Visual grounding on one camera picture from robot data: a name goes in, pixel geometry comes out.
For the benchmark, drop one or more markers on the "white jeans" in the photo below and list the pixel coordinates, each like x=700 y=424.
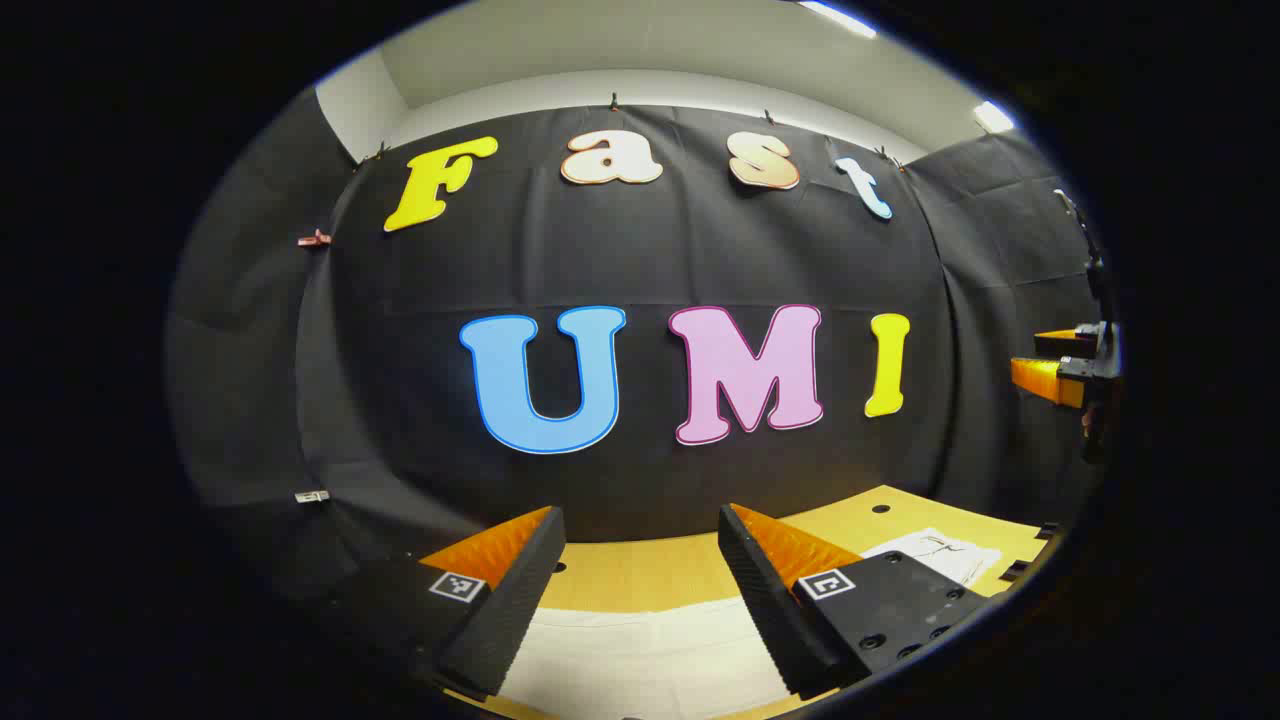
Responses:
x=640 y=660

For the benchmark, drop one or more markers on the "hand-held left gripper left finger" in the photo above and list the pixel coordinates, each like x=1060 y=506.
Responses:
x=515 y=610

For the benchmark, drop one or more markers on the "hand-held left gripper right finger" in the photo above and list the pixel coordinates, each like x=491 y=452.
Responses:
x=765 y=610

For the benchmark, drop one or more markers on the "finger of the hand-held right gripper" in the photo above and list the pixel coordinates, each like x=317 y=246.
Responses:
x=1045 y=380
x=1062 y=343

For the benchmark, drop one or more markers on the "white backdrop clip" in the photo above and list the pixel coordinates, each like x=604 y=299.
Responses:
x=312 y=496

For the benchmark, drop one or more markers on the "ceiling light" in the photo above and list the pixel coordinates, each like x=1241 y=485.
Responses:
x=993 y=117
x=838 y=17

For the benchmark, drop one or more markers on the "red backdrop clip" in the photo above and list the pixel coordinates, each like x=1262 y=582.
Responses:
x=313 y=239

